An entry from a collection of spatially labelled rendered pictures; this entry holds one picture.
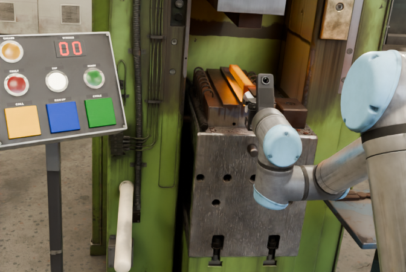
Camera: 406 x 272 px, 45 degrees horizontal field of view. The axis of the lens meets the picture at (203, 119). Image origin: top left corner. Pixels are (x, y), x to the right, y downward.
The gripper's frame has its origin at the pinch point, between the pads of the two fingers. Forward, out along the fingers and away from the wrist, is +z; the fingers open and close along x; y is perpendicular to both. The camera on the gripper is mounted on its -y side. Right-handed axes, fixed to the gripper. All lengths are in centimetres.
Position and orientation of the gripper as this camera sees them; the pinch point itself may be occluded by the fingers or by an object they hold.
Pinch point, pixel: (252, 91)
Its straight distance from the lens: 148.8
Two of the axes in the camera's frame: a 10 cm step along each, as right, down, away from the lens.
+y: -0.8, 9.3, 3.6
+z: -1.2, -3.7, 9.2
